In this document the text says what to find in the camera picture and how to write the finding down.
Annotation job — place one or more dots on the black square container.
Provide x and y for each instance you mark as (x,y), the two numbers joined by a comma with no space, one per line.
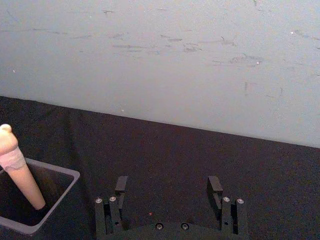
(40,197)

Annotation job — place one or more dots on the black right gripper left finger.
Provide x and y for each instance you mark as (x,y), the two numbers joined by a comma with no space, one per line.
(117,200)

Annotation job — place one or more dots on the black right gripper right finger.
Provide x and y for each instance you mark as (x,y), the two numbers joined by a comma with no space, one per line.
(220,202)

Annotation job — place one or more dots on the black table cloth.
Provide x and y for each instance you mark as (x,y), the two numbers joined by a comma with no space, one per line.
(175,175)

